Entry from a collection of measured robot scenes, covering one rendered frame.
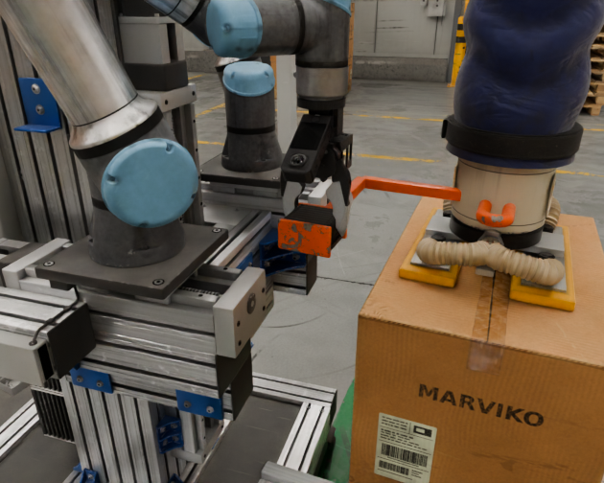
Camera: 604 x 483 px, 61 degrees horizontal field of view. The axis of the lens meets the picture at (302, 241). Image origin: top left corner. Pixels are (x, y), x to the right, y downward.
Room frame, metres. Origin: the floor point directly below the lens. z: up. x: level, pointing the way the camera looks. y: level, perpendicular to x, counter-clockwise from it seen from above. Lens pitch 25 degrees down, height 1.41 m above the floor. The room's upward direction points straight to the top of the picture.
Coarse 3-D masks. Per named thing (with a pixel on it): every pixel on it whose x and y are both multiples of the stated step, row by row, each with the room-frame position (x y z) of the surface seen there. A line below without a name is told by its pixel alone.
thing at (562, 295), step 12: (552, 228) 0.94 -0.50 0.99; (564, 228) 1.01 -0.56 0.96; (564, 240) 0.95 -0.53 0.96; (516, 252) 0.89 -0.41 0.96; (528, 252) 0.88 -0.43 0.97; (564, 264) 0.83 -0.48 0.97; (564, 276) 0.79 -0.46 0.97; (516, 288) 0.75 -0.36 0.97; (528, 288) 0.75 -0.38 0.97; (540, 288) 0.75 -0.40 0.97; (552, 288) 0.75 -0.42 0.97; (564, 288) 0.74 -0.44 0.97; (516, 300) 0.75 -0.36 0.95; (528, 300) 0.74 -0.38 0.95; (540, 300) 0.73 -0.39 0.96; (552, 300) 0.72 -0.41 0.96; (564, 300) 0.72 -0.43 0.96
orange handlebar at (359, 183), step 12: (360, 180) 0.96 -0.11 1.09; (372, 180) 0.97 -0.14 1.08; (384, 180) 0.96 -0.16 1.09; (396, 180) 0.96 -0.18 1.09; (396, 192) 0.95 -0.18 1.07; (408, 192) 0.94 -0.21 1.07; (420, 192) 0.93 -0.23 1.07; (432, 192) 0.92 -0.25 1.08; (444, 192) 0.91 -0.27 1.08; (456, 192) 0.90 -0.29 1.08; (480, 204) 0.84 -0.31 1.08; (480, 216) 0.79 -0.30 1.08; (492, 216) 0.78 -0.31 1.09; (504, 216) 0.78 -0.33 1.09
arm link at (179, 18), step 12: (144, 0) 0.79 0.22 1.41; (156, 0) 0.77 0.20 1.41; (168, 0) 0.77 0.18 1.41; (180, 0) 0.78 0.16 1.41; (192, 0) 0.78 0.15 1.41; (204, 0) 0.79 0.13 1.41; (168, 12) 0.79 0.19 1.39; (180, 12) 0.78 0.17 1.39; (192, 12) 0.78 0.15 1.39; (204, 12) 0.79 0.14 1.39; (180, 24) 0.81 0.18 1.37; (192, 24) 0.79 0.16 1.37; (204, 24) 0.79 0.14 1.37; (204, 36) 0.81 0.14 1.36
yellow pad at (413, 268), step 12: (444, 216) 1.02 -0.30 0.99; (420, 240) 0.95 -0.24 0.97; (444, 240) 0.89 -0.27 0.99; (456, 240) 0.94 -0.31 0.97; (408, 252) 0.89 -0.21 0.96; (408, 264) 0.84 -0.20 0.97; (420, 264) 0.83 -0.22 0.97; (432, 264) 0.83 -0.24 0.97; (456, 264) 0.84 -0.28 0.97; (408, 276) 0.82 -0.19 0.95; (420, 276) 0.81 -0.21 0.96; (432, 276) 0.80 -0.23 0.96; (444, 276) 0.80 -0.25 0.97; (456, 276) 0.80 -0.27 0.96
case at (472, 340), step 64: (576, 256) 0.92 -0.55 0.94; (384, 320) 0.69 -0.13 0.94; (448, 320) 0.69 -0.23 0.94; (512, 320) 0.69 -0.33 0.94; (576, 320) 0.69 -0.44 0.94; (384, 384) 0.69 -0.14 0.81; (448, 384) 0.65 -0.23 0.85; (512, 384) 0.62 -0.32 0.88; (576, 384) 0.59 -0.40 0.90; (384, 448) 0.69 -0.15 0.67; (448, 448) 0.65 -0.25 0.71; (512, 448) 0.61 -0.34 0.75; (576, 448) 0.58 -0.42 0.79
